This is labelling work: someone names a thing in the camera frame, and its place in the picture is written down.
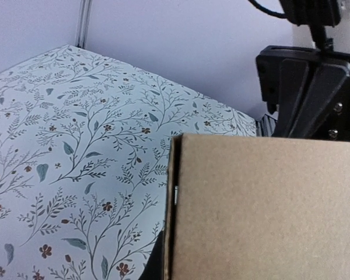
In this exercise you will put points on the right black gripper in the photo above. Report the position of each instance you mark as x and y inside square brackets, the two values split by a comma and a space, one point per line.
[309, 89]

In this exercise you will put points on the left aluminium frame post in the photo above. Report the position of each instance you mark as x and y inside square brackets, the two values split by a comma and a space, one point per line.
[83, 23]

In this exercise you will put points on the brown cardboard box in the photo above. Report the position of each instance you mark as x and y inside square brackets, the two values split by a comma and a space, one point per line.
[257, 208]

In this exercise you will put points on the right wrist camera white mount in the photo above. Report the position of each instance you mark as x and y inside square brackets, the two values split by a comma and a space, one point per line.
[319, 24]

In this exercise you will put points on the floral patterned table mat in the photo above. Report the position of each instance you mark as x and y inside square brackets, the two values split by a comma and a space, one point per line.
[84, 146]

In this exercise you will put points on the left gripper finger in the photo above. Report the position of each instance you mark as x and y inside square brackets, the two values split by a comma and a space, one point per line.
[154, 267]

